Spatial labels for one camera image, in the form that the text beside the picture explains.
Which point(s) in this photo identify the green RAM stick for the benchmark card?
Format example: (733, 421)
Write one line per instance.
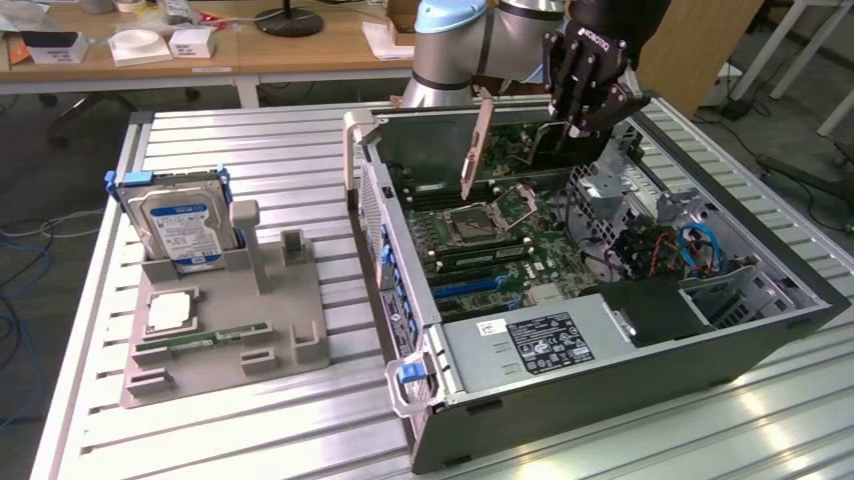
(194, 341)

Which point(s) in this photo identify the blue case latch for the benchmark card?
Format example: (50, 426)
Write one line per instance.
(410, 374)

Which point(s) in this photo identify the hard disk in blue caddy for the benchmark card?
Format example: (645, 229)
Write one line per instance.
(180, 225)

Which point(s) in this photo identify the black floor stand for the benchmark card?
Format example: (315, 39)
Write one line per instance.
(814, 175)

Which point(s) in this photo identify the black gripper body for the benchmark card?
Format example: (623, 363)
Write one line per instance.
(614, 30)

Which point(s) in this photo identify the black power adapter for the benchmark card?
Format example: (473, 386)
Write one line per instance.
(734, 109)

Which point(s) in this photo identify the green motherboard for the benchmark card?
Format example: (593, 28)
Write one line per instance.
(547, 260)

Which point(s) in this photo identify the silver CPU chip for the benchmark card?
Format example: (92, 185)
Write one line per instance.
(170, 312)

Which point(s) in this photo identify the graphics card with metal bracket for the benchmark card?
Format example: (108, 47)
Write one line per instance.
(507, 150)

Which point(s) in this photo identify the silver chipset heatsink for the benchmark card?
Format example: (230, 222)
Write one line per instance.
(549, 295)

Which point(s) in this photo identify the CPU socket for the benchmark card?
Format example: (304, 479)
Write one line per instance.
(470, 222)

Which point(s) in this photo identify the black chair base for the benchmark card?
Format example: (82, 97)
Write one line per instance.
(87, 107)

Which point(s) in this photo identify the grey power supply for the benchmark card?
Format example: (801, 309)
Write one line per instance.
(481, 360)

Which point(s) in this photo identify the wooden cabinet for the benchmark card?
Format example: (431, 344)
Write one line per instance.
(701, 50)

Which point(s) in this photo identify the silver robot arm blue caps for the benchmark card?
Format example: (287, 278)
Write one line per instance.
(454, 50)

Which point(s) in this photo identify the black and white box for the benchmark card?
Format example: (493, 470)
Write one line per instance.
(54, 47)

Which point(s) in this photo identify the wooden desk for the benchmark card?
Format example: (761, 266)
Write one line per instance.
(67, 70)

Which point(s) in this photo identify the open socket cover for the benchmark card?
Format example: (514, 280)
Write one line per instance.
(517, 205)

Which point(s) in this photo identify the grey parts rack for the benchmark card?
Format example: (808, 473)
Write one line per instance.
(227, 310)

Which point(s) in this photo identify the white tape roll box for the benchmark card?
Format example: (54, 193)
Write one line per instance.
(139, 47)

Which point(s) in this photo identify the black open PC case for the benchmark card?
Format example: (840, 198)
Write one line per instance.
(601, 400)

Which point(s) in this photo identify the white labelled box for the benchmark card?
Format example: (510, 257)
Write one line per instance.
(192, 45)

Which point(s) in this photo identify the white table frame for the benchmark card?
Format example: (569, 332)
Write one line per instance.
(766, 50)

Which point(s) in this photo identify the white paper stack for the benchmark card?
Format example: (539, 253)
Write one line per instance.
(383, 42)

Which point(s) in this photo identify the grey cup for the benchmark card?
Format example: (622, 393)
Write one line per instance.
(99, 6)

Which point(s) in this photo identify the black lamp base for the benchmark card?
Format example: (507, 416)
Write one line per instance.
(287, 25)

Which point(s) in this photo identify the cardboard box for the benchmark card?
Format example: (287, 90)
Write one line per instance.
(401, 10)

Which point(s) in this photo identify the metal disk bay cage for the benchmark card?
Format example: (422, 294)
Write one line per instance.
(601, 200)

